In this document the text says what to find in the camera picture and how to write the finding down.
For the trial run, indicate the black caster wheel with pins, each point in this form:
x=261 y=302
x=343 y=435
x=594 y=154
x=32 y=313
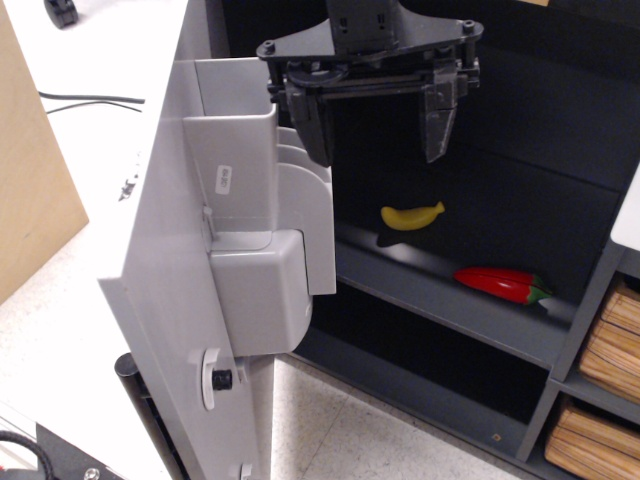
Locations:
x=62 y=13

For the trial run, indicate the yellow toy banana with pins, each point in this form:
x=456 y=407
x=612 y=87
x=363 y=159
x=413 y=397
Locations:
x=411 y=219

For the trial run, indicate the upper woven storage basket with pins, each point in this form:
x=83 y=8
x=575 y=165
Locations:
x=610 y=357

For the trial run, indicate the white counter top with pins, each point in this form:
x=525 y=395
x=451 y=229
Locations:
x=626 y=228

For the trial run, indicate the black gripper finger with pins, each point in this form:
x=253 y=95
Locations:
x=312 y=120
x=438 y=108

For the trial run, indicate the dark grey fridge cabinet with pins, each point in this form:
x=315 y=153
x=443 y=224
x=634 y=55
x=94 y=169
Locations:
x=540 y=159

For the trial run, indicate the brown wooden board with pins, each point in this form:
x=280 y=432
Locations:
x=41 y=210

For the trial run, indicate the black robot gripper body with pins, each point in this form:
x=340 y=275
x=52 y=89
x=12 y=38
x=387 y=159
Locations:
x=371 y=48

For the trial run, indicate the red toy chili pepper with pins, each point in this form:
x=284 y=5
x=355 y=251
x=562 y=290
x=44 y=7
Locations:
x=516 y=286

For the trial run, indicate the grey toy fridge door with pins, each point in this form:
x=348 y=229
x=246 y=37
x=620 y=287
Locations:
x=218 y=255

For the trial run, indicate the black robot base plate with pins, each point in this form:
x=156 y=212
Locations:
x=68 y=461

